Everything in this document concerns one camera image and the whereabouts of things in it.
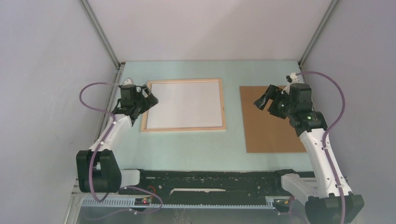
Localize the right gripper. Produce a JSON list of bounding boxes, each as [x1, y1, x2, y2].
[[254, 84, 295, 120]]

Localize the wooden picture frame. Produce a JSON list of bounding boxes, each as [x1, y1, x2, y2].
[[141, 78, 226, 133]]

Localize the printed photo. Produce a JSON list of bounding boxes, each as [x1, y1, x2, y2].
[[146, 81, 223, 130]]

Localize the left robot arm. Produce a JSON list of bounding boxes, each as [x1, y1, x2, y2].
[[76, 84, 158, 193]]

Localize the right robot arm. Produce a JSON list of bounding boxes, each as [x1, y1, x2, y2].
[[254, 83, 364, 224]]

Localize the brown backing board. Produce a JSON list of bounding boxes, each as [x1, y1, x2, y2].
[[240, 86, 306, 154]]

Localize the left corner metal profile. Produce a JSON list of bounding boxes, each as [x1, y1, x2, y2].
[[78, 0, 121, 69]]

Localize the corner metal profile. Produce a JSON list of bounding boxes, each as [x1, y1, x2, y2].
[[298, 0, 340, 70], [78, 0, 121, 69]]

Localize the right corner metal profile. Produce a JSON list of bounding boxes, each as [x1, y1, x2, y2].
[[298, 0, 340, 70]]

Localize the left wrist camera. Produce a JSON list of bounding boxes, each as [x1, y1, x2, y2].
[[120, 78, 137, 100]]

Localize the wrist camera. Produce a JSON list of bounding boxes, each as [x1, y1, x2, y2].
[[120, 78, 137, 100], [284, 73, 312, 103]]

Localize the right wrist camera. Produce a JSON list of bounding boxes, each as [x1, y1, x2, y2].
[[284, 73, 312, 103]]

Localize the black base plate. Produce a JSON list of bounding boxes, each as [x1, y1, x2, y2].
[[137, 169, 295, 206]]

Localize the white cable duct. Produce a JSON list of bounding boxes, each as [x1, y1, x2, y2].
[[81, 197, 275, 209]]

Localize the aluminium rail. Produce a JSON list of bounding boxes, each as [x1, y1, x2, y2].
[[75, 173, 288, 196]]

